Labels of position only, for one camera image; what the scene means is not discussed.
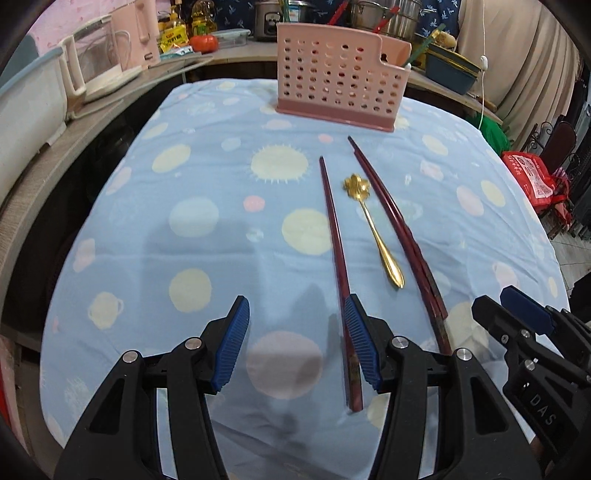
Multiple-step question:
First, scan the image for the dark red chopstick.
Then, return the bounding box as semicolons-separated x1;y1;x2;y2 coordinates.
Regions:
347;136;454;356
353;143;450;324
318;157;365;414

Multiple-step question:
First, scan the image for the beige curtain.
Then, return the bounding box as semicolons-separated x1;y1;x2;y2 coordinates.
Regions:
455;0;583;139

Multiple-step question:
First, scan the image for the clear food container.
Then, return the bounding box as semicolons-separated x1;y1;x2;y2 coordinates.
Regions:
215;28;252;49

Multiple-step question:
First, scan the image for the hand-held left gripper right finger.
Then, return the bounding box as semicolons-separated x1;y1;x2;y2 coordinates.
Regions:
344;293;541;480

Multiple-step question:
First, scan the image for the blue basin with dishes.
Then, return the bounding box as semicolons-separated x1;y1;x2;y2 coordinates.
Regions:
425;44;483;95

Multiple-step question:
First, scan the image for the blue printed tablecloth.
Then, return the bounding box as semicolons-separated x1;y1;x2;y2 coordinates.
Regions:
39;78;571;480

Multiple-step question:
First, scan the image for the yellow food packet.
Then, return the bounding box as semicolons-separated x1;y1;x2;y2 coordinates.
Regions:
157;18;190;54

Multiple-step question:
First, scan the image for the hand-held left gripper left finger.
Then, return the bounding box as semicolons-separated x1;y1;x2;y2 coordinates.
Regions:
54;295;251;480

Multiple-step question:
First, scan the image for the white cable with switch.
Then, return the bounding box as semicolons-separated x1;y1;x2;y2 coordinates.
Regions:
475;0;491;134

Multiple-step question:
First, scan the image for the steel rice cooker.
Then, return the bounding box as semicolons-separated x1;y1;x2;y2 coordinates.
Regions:
255;0;282;40

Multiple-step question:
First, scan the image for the green plastic bag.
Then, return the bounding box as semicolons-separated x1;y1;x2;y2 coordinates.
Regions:
468;113;509;153

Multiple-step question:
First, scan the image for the cooking oil bottle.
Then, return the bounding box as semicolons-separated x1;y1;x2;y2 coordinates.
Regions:
191;0;218;35

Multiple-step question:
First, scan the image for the pink kitchen appliance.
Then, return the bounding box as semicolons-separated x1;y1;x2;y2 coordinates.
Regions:
111;0;162;70

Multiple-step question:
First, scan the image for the red plastic bag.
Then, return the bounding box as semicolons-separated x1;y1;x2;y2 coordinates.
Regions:
501;151;571;210

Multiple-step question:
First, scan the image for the pink perforated utensil basket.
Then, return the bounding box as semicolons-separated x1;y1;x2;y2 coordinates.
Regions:
276;22;413;133

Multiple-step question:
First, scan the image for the dark metal chair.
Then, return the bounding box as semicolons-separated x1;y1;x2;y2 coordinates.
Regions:
531;120;583;185

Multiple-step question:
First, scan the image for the glass electric kettle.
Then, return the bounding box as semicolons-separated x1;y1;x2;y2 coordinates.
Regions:
59;23;145;104

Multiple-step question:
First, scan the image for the steel steamer pot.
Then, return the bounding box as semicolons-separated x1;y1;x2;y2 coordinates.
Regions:
351;0;423;40

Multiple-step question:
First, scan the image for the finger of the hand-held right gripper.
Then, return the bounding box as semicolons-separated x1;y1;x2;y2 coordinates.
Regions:
501;286;561;335
472;296;541;356

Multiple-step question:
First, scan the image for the blue printed wall cloth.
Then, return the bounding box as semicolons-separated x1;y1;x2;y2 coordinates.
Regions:
215;0;462;38

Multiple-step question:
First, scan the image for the gold flower spoon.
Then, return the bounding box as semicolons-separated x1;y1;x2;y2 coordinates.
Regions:
342;173;406;291

